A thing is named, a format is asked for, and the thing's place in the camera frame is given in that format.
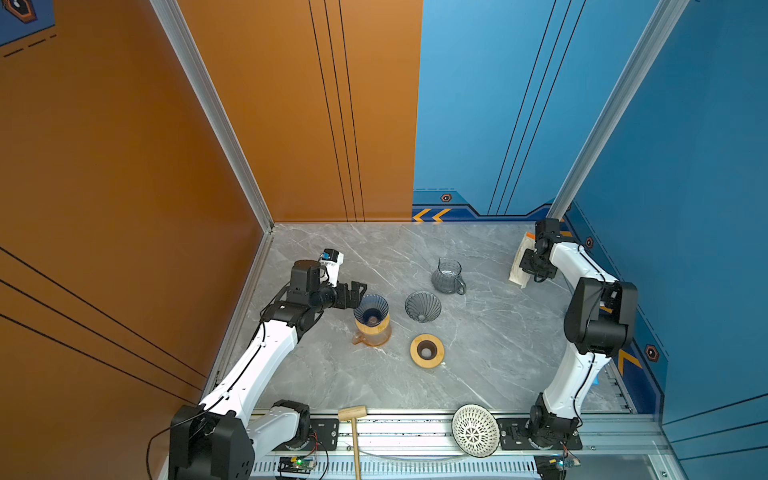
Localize blue glass dripper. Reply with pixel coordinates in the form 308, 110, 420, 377
354, 294, 389, 327

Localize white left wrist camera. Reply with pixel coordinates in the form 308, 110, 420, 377
318, 248, 344, 286

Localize coffee filter pack orange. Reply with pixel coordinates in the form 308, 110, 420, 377
509, 232, 535, 289

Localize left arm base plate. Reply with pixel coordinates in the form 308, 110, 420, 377
275, 418, 339, 452

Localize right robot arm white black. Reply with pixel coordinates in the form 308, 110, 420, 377
515, 234, 638, 449

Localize aluminium corner post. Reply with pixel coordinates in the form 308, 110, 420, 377
150, 0, 274, 234
547, 0, 689, 220

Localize left green circuit board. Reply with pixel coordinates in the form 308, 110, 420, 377
276, 456, 317, 479

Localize right aluminium corner post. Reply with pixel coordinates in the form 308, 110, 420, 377
547, 0, 689, 220

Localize grey glass pitcher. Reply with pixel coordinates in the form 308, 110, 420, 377
431, 258, 466, 295

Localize grey glass dripper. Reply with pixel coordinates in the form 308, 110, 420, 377
404, 291, 442, 323

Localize aluminium front rail frame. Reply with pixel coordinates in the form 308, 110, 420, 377
247, 410, 684, 479

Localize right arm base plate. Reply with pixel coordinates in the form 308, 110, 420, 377
497, 417, 584, 451

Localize orange glass carafe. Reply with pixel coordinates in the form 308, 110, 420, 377
352, 323, 392, 347

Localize right green circuit board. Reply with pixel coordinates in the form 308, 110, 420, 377
534, 455, 581, 480

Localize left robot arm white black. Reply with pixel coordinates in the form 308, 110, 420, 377
167, 249, 367, 479

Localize wooden mallet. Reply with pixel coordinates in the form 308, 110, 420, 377
338, 406, 368, 480

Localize white woven trivet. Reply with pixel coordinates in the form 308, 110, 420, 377
451, 404, 501, 458

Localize left aluminium corner post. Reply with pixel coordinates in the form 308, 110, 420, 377
150, 0, 274, 234

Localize green circuit board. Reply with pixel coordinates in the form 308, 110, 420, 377
276, 456, 317, 479
534, 455, 581, 480

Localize wooden ring holder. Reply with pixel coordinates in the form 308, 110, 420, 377
356, 309, 390, 335
410, 334, 445, 369

